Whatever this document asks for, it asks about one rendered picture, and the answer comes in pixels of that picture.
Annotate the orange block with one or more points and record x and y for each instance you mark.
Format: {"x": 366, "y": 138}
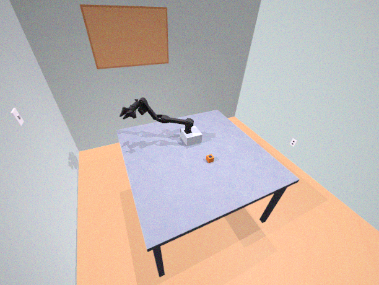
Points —
{"x": 210, "y": 158}

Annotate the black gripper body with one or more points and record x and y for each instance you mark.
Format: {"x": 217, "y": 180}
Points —
{"x": 130, "y": 109}

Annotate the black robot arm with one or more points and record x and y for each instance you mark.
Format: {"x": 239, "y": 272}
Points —
{"x": 143, "y": 107}

